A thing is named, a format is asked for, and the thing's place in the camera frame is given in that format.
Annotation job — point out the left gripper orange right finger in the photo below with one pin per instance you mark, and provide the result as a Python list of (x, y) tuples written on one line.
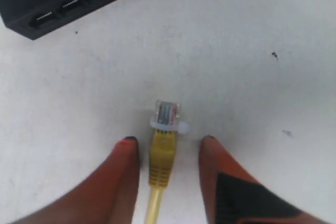
[(279, 182)]

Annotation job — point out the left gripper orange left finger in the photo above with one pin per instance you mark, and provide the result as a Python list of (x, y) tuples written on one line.
[(108, 195)]

